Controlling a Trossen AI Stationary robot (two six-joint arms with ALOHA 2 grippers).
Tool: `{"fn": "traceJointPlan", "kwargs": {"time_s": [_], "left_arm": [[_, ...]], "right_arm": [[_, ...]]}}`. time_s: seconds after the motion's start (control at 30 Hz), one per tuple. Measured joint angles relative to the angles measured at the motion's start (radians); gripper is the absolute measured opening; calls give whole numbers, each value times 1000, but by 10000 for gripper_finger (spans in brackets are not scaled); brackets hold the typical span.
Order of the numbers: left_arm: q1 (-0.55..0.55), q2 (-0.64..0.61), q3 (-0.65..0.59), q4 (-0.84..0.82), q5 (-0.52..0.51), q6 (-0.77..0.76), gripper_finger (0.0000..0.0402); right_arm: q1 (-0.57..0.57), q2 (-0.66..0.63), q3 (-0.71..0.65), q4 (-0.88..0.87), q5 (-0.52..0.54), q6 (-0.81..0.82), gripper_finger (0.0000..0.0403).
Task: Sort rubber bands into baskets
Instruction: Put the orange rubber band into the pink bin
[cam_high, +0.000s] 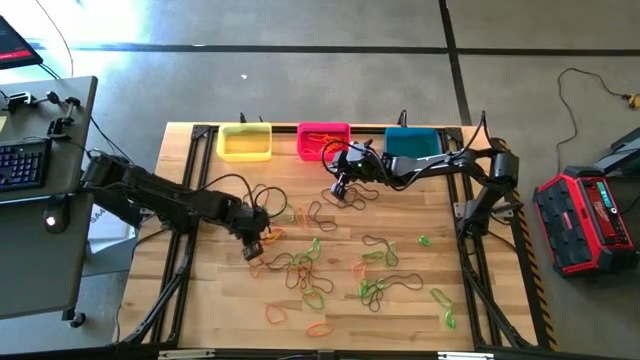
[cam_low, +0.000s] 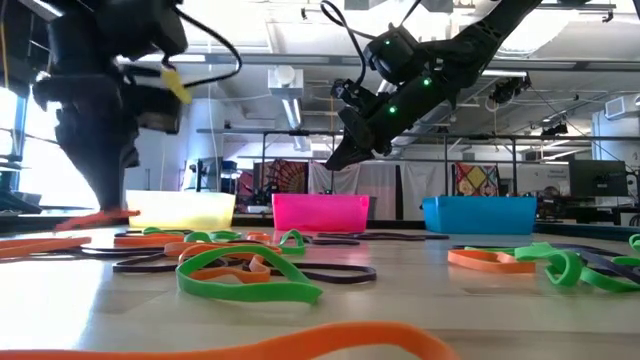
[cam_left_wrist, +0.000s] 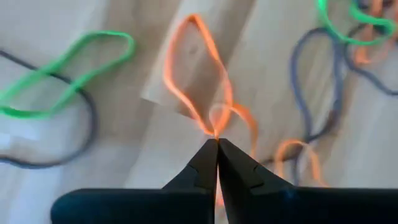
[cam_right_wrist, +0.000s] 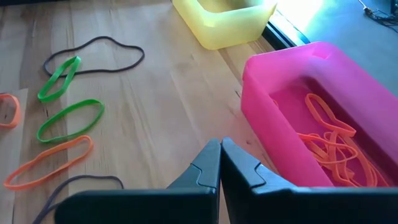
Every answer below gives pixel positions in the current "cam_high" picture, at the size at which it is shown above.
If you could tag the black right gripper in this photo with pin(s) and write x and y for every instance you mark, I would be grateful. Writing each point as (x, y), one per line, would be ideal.
(345, 170)

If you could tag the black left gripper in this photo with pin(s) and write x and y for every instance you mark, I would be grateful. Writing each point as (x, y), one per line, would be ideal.
(247, 222)

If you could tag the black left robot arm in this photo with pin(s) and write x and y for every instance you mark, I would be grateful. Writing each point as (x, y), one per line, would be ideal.
(165, 197)

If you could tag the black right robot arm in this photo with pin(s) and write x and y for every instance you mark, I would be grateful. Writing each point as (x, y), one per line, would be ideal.
(435, 162)

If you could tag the pink plastic basket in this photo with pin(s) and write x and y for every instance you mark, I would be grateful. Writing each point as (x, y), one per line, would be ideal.
(325, 126)

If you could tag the blue plastic basket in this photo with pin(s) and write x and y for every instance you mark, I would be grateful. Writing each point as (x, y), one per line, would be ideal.
(412, 142)

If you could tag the yellow plastic basket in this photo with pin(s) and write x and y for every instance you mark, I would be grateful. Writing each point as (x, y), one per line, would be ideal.
(245, 142)

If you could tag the black desk caster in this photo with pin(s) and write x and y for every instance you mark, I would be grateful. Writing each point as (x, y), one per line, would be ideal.
(77, 320)

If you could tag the black computer mouse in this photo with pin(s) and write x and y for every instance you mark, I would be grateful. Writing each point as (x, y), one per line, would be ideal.
(56, 215)

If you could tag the yellow black hazard strip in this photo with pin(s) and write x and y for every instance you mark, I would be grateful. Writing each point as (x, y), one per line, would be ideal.
(535, 280)

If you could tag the grey side desk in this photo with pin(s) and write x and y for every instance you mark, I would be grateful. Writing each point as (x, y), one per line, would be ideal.
(30, 260)

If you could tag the black desk clamp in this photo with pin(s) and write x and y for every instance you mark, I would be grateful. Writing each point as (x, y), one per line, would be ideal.
(20, 99)
(62, 122)

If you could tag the red and black power station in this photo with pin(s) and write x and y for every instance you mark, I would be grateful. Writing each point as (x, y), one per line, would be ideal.
(575, 225)

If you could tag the black backlit keyboard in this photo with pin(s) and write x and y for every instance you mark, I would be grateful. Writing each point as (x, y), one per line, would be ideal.
(22, 165)

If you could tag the grey equipment case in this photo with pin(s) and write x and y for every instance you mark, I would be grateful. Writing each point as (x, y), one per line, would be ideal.
(622, 155)

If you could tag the black monitor with red stripe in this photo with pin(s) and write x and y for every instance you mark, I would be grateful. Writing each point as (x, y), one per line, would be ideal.
(12, 45)

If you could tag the black aluminium table frame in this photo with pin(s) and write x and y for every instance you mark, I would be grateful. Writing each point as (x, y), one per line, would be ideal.
(367, 129)

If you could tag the silver metal bracket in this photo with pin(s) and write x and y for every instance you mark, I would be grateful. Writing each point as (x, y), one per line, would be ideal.
(465, 356)
(185, 354)

